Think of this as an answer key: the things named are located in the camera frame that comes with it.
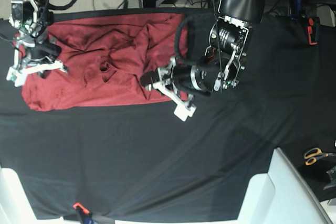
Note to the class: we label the red long-sleeve shirt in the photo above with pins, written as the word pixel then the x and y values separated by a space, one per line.
pixel 105 57

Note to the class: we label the white bin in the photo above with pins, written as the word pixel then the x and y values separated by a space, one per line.
pixel 281 195
pixel 15 207

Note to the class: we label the orange black clamp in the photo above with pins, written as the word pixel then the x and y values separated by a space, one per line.
pixel 313 27

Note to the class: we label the orange blue clamp bottom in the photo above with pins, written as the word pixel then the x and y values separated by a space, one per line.
pixel 83 214

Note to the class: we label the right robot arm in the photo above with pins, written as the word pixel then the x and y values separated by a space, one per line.
pixel 31 18

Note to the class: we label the white bin right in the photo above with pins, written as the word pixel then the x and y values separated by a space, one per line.
pixel 281 195

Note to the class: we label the black table cloth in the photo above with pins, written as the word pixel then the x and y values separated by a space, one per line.
pixel 141 163

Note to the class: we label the black metal tool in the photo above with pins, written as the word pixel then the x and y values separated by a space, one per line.
pixel 331 184

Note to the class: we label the yellow-handled scissors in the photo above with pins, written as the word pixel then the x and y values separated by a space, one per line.
pixel 315 154

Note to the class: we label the white bin left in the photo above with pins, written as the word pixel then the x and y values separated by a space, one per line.
pixel 15 207

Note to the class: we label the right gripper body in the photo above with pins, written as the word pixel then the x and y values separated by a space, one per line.
pixel 30 59

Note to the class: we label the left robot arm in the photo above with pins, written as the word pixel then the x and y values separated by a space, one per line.
pixel 219 69

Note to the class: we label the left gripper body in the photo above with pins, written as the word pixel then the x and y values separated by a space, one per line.
pixel 181 83

